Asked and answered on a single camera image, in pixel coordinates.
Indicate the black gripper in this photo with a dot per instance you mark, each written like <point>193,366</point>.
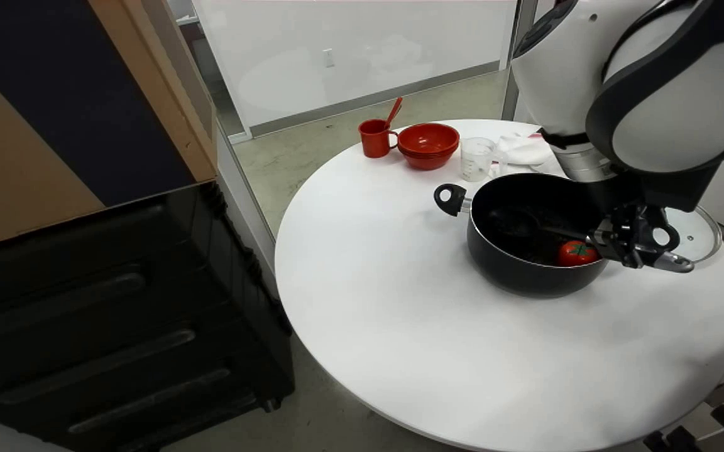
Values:
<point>622,203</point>

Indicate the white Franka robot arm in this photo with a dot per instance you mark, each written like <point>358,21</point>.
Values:
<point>653,92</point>

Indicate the black cooking pot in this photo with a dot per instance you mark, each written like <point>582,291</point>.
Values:
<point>514,253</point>

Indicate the red plastic spoon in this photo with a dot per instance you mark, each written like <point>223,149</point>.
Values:
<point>392,108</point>

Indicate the red tomato piece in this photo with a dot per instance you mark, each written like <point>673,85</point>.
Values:
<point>575,253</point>

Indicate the white crumpled cloth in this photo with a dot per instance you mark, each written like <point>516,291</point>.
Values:
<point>504,152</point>

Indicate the red plastic bowl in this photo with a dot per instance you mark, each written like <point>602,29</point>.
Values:
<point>427,144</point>

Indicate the red plastic cup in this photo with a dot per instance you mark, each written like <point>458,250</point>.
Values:
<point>373,142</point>

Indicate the black drawer cabinet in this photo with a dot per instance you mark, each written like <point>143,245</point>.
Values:
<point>112,327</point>

